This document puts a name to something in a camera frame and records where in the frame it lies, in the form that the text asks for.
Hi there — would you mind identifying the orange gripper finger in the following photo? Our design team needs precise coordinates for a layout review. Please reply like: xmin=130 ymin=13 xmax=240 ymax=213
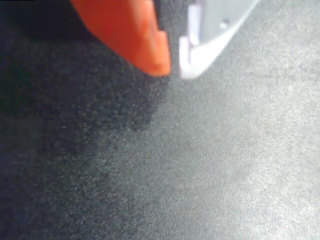
xmin=69 ymin=0 xmax=172 ymax=77

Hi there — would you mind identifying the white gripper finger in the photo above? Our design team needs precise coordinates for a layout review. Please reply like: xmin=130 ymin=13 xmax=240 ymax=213
xmin=179 ymin=0 xmax=261 ymax=80

